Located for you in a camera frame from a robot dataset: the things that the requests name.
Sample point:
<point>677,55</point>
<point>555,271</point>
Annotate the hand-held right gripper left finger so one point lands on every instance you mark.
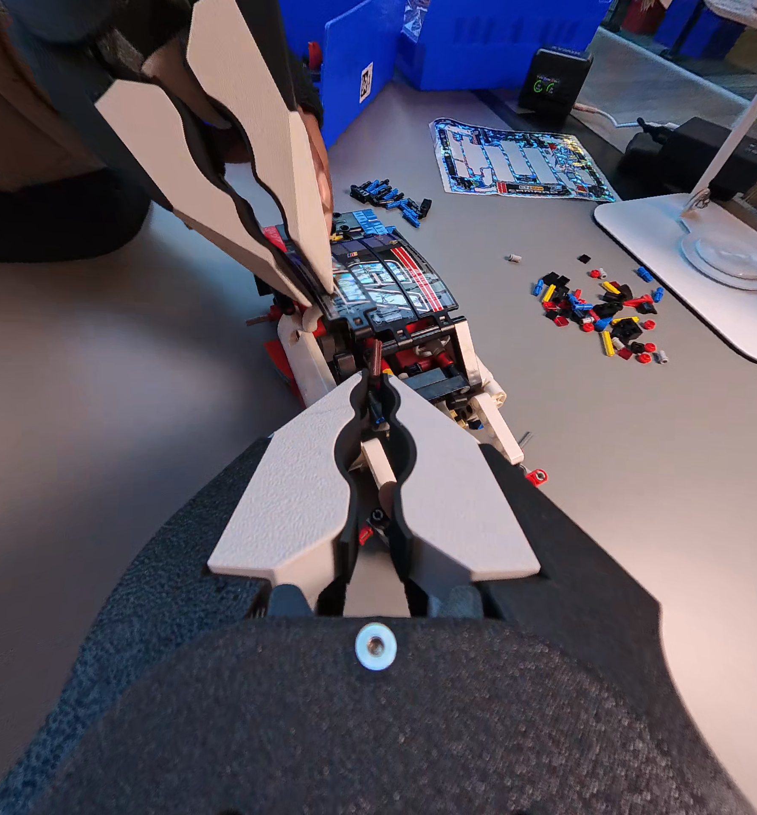
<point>289,503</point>

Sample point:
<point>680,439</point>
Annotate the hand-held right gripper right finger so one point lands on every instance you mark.
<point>467,509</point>

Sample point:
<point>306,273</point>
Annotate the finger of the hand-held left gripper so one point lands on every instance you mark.
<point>181,178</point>
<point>257,108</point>

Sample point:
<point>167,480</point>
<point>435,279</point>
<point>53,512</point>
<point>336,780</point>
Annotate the brown lego pin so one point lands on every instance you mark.
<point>375,356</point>

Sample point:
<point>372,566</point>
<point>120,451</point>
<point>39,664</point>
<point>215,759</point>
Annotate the lego race car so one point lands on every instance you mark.
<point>384,280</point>

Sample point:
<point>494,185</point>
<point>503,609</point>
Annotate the pile of colourful lego pieces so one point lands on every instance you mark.
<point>623,328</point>

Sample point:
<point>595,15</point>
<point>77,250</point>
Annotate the person's left hand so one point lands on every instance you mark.
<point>321,172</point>

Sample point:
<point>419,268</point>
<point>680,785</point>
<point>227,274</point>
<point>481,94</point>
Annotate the pile of blue black pins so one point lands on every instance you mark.
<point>391,194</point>

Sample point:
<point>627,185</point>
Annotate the holographic sticker sheet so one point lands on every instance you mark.
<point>518,159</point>

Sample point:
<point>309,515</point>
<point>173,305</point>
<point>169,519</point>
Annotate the black device green display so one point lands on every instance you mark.
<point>553,70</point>

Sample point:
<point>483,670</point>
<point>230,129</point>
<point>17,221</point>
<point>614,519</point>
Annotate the white book stand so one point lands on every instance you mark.
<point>646,223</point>

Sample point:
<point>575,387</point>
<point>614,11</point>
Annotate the black power adapter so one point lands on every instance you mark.
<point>690,146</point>

